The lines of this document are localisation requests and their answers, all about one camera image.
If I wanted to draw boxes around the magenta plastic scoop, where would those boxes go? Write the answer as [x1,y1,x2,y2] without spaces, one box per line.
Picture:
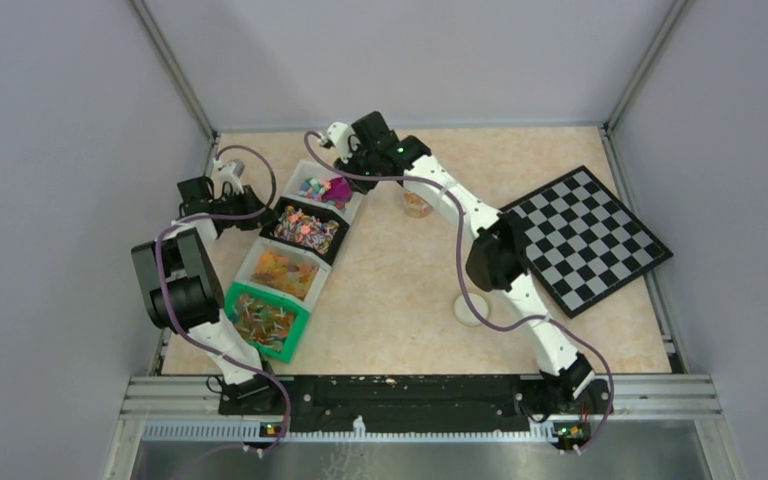
[322,176,354,209]

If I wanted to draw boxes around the clear glass jar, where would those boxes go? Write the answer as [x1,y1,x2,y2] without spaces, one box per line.
[403,190,434,219]

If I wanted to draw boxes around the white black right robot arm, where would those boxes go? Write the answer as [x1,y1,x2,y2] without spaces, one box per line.
[320,111,595,412]

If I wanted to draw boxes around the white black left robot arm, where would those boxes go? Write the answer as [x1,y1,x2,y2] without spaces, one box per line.
[131,176,285,414]

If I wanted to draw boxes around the black bin mixed candies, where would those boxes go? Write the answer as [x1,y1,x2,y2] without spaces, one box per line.
[259,197,350,266]

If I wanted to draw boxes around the white bin round candies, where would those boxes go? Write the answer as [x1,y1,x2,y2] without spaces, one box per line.
[283,160,364,223]

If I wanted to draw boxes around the green bin stick candies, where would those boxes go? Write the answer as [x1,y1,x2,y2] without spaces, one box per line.
[224,282,310,364]

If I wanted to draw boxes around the white bin orange gummies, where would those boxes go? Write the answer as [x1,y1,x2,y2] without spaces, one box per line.
[233,237,332,312]

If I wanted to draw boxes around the white round jar lid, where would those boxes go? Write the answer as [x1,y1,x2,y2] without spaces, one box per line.
[453,292,489,328]

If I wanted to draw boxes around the black white chessboard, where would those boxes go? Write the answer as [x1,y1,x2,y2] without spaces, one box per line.
[501,166,673,318]

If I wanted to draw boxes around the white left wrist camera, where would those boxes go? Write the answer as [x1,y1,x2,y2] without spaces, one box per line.
[212,158,245,197]

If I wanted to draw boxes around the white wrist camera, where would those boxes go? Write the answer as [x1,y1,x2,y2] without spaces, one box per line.
[319,122,355,163]
[212,158,245,197]

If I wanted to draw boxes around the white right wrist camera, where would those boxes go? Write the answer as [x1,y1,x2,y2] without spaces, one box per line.
[319,122,355,163]

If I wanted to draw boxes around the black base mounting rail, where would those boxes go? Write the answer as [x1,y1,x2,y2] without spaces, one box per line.
[218,373,614,436]

